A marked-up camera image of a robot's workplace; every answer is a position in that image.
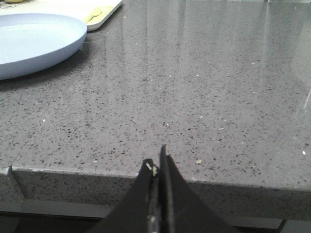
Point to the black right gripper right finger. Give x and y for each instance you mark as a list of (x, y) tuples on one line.
[(182, 211)]

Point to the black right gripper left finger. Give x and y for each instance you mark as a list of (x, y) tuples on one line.
[(138, 211)]

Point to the light blue plate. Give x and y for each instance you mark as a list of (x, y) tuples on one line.
[(33, 42)]

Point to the cream white tray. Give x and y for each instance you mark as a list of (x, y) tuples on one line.
[(73, 8)]

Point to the yellow lemon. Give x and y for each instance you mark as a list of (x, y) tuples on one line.
[(13, 1)]

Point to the yellow-green tray handle print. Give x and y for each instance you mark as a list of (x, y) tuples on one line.
[(97, 14)]

